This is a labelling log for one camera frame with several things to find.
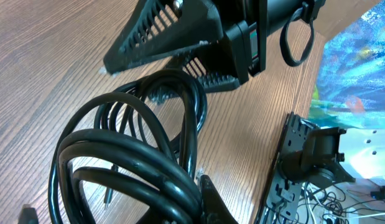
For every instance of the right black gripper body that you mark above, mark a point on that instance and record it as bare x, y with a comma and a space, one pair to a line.
246, 35

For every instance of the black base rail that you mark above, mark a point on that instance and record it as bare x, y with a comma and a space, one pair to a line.
282, 191

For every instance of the cable clutter on floor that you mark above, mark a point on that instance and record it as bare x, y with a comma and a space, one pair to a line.
339, 204

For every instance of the colourful painted board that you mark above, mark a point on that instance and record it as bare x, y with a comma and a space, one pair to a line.
350, 87

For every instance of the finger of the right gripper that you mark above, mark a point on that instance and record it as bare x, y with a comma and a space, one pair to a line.
156, 30
211, 66

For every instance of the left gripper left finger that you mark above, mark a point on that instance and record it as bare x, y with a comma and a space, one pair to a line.
28, 215

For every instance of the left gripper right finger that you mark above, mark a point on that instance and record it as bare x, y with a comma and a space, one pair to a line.
214, 210

